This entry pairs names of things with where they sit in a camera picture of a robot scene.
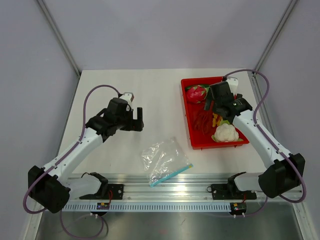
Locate clear zip top bag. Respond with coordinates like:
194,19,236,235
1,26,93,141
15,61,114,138
141,137,193,188

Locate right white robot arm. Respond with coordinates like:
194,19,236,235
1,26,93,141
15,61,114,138
204,81,306,199

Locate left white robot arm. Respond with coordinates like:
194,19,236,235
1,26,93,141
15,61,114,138
26,92,144,214

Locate pink dragon fruit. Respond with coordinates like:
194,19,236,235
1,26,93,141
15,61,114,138
185,84,209,104

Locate yellow corn kernels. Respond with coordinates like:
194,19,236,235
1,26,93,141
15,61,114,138
212,113,230,128

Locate red crayfish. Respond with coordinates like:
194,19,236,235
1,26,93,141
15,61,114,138
192,110,213,135

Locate red plastic tray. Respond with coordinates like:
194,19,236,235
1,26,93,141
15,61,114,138
181,76,250,150

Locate white cauliflower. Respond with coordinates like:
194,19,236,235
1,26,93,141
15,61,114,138
211,123,239,143

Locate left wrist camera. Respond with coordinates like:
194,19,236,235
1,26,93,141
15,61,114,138
119,92,134,104

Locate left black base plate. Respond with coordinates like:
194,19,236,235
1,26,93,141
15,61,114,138
79,183,124,201

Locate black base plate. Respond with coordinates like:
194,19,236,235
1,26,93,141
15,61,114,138
79,183,124,201
206,183,257,201

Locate aluminium mounting rail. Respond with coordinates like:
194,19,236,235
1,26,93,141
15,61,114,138
33,173,306,203

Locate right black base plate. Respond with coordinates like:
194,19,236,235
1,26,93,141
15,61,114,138
206,183,257,201

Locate white slotted cable duct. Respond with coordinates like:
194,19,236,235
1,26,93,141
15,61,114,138
62,201,231,213

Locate right aluminium frame post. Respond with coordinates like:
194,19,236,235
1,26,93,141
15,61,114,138
254,0,300,71

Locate aluminium frame post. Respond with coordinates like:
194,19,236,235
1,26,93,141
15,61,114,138
254,0,300,71
34,0,82,80

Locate left aluminium frame post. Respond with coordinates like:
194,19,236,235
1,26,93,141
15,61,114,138
34,0,82,80

